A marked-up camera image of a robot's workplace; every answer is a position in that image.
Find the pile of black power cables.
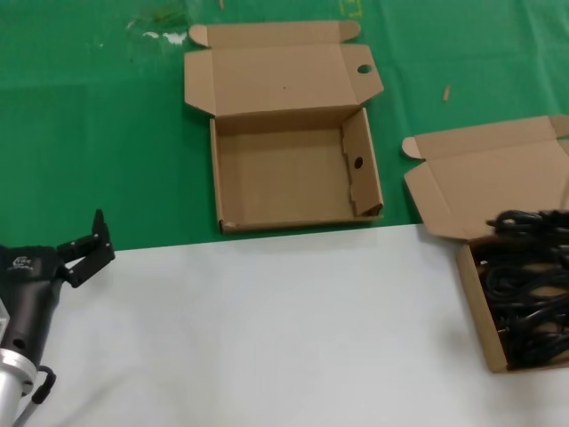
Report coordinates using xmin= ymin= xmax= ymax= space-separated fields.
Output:
xmin=470 ymin=235 xmax=569 ymax=372

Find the cardboard box with round holes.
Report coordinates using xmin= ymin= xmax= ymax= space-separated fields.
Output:
xmin=183 ymin=20 xmax=386 ymax=235

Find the green table cloth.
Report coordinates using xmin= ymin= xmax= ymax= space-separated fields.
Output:
xmin=0 ymin=0 xmax=569 ymax=253

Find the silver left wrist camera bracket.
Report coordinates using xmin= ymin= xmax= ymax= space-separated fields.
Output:
xmin=0 ymin=297 xmax=11 ymax=343

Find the cardboard box holding cables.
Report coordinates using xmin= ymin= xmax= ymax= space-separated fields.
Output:
xmin=401 ymin=114 xmax=569 ymax=374

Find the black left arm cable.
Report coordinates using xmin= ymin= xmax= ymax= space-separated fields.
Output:
xmin=15 ymin=364 xmax=58 ymax=427

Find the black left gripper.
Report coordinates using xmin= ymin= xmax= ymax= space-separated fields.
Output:
xmin=0 ymin=208 xmax=116 ymax=365

